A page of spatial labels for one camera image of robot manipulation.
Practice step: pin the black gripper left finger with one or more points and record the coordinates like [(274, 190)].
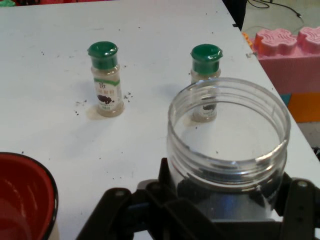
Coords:
[(140, 207)]

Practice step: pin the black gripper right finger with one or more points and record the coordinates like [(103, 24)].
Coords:
[(302, 210)]

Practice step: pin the clear jar with black grains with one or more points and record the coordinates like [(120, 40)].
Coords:
[(230, 166)]

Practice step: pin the orange foam floor tile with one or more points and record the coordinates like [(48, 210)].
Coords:
[(306, 107)]

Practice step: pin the teal foam floor tile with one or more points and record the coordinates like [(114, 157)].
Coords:
[(286, 99)]

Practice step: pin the red bowl with black rim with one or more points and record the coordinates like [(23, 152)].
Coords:
[(22, 200)]

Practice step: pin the spice bottle with green cap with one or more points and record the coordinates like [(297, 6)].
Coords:
[(106, 82), (205, 60)]

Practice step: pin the large red foam block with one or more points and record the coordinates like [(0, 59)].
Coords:
[(287, 72)]

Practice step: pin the black table edge clip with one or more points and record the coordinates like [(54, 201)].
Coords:
[(235, 25)]

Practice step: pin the green foam puzzle block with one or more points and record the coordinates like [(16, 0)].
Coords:
[(6, 3)]

